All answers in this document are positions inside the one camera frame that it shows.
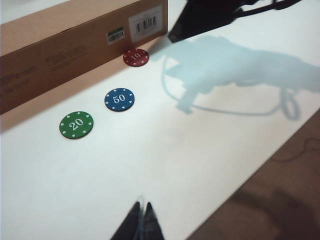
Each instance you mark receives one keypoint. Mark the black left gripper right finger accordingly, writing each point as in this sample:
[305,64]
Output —
[153,225]

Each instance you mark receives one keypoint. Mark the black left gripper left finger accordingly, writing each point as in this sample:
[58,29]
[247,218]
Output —
[130,225]

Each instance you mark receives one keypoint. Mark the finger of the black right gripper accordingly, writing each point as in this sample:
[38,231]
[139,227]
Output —
[200,17]

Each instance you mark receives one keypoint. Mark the red 10 poker chip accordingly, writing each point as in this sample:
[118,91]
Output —
[135,57]

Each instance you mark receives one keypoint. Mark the green 20 poker chip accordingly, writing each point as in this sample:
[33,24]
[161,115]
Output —
[76,125]

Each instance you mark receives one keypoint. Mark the blue 50 poker chip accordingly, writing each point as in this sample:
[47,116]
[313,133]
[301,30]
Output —
[119,99]

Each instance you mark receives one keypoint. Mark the brown cardboard box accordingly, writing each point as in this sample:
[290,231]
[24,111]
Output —
[75,37]

